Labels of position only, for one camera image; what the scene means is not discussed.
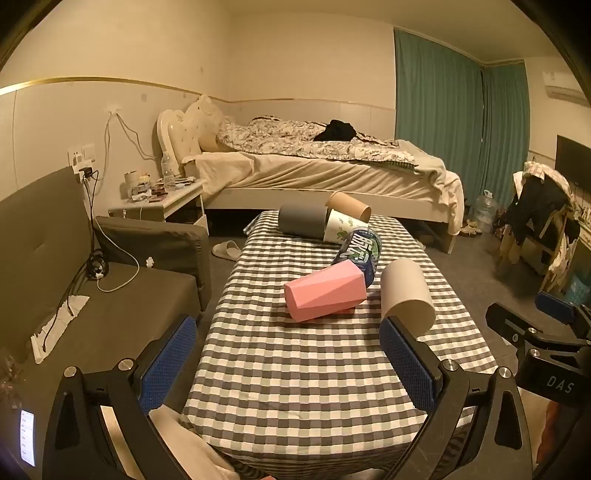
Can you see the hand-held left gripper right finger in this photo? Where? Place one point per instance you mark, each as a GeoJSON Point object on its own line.
{"type": "Point", "coordinates": [408, 369]}

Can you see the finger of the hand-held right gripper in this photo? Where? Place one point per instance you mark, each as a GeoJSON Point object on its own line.
{"type": "Point", "coordinates": [505, 321]}
{"type": "Point", "coordinates": [554, 300]}

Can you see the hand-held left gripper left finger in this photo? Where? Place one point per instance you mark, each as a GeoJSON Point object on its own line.
{"type": "Point", "coordinates": [168, 364]}

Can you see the beige plain cup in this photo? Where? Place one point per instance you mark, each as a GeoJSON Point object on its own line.
{"type": "Point", "coordinates": [406, 290]}

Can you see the pink faceted cup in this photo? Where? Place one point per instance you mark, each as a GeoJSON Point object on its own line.
{"type": "Point", "coordinates": [323, 290]}

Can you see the blue printed cup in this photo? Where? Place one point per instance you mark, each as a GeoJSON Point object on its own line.
{"type": "Point", "coordinates": [362, 249]}

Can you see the white leaf print cup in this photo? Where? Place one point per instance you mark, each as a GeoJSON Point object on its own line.
{"type": "Point", "coordinates": [339, 226]}

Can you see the brown paper cup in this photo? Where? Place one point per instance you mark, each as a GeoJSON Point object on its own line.
{"type": "Point", "coordinates": [346, 203]}

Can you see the grey cup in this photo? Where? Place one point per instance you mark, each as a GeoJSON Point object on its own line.
{"type": "Point", "coordinates": [302, 220]}

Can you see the teal bin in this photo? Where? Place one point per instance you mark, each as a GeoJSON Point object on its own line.
{"type": "Point", "coordinates": [575, 288]}

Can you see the grey sofa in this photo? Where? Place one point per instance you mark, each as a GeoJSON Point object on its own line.
{"type": "Point", "coordinates": [115, 323]}

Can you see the white cloth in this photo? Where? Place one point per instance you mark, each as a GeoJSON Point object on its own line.
{"type": "Point", "coordinates": [184, 443]}

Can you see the chair with clothes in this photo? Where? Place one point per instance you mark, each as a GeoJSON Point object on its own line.
{"type": "Point", "coordinates": [540, 207]}

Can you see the pair of shoes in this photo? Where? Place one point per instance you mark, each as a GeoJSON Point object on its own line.
{"type": "Point", "coordinates": [470, 228]}

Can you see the grey checked tablecloth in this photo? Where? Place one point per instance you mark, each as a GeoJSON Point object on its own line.
{"type": "Point", "coordinates": [300, 369]}

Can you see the large water jug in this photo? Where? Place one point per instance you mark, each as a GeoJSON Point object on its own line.
{"type": "Point", "coordinates": [485, 212]}

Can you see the black headphones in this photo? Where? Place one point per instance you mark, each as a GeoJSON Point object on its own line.
{"type": "Point", "coordinates": [98, 267]}

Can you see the beige slipper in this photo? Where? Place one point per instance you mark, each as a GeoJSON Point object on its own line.
{"type": "Point", "coordinates": [226, 250]}

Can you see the black television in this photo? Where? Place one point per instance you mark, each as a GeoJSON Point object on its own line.
{"type": "Point", "coordinates": [572, 159]}

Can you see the beige blanket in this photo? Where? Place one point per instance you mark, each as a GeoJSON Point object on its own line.
{"type": "Point", "coordinates": [438, 180]}

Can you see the lit smartphone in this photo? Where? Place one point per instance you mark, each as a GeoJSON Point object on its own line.
{"type": "Point", "coordinates": [27, 436]}

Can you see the white nightstand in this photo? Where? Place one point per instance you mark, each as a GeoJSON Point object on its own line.
{"type": "Point", "coordinates": [171, 205]}

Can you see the white tape roll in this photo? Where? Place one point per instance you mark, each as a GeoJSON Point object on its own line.
{"type": "Point", "coordinates": [131, 182]}

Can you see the narrow teal curtain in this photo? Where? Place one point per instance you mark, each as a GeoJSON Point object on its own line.
{"type": "Point", "coordinates": [505, 115]}

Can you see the clear water bottle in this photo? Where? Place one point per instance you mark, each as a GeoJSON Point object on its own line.
{"type": "Point", "coordinates": [168, 173]}

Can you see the black charger plug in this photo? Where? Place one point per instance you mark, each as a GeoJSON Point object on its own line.
{"type": "Point", "coordinates": [87, 174]}

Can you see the white bed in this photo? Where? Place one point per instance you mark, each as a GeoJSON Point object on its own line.
{"type": "Point", "coordinates": [323, 177]}

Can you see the white air conditioner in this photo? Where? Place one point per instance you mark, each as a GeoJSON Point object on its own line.
{"type": "Point", "coordinates": [563, 85]}

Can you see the wide teal curtain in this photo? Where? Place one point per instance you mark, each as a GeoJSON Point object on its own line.
{"type": "Point", "coordinates": [438, 92]}

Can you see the black garment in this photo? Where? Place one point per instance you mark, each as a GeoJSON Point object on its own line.
{"type": "Point", "coordinates": [334, 131]}

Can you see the floral quilt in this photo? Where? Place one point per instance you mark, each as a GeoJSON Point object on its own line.
{"type": "Point", "coordinates": [286, 136]}

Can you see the wall switch panel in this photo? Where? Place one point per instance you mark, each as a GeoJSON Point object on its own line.
{"type": "Point", "coordinates": [82, 154]}

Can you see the wall outlet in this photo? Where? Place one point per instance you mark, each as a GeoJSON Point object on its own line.
{"type": "Point", "coordinates": [114, 110]}

